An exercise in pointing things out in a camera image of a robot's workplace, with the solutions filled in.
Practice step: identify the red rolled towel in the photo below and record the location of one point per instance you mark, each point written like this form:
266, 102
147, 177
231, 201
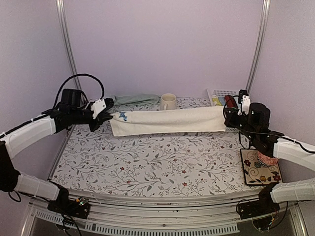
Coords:
230, 102

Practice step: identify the floral table mat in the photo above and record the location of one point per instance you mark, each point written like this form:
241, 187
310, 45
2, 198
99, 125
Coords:
156, 165

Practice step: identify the right aluminium frame post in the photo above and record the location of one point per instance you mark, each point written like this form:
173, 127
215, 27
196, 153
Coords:
259, 43

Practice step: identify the white plastic basket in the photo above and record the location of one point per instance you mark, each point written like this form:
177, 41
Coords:
220, 94

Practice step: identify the cream ceramic mug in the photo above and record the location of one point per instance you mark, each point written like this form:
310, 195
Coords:
168, 102

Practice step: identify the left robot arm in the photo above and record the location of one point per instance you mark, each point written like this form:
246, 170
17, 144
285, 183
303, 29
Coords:
71, 107

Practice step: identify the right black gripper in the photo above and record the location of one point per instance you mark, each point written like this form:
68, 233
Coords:
230, 122

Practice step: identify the mint green towel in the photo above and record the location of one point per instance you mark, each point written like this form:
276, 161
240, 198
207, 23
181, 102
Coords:
140, 99

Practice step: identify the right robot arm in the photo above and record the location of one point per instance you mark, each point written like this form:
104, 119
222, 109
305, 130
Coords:
254, 124

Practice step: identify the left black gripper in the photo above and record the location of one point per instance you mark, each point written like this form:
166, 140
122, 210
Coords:
103, 117

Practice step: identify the left aluminium frame post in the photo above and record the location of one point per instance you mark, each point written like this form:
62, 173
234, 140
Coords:
65, 35

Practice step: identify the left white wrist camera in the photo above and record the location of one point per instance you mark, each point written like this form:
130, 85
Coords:
101, 105

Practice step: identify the yellow rolled towel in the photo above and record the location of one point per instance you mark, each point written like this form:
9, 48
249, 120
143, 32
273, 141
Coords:
216, 101

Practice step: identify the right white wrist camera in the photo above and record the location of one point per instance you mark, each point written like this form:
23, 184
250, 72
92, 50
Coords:
244, 100

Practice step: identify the cream white towel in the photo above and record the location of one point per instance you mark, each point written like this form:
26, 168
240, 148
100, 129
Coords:
202, 119

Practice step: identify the red patterned bowl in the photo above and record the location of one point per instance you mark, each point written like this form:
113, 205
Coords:
266, 160

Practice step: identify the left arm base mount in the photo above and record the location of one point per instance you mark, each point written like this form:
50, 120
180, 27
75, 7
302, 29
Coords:
79, 208

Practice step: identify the aluminium frame post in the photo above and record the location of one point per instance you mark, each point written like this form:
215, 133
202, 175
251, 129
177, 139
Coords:
65, 35
259, 43

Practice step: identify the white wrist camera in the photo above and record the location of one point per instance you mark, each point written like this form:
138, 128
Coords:
101, 105
244, 100

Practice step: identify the aluminium front rail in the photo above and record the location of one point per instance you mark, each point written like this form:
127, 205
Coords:
216, 215

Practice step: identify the floral square plate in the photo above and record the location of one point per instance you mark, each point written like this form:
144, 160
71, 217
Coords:
261, 169

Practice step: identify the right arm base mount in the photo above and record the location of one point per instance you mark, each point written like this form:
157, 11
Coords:
249, 209

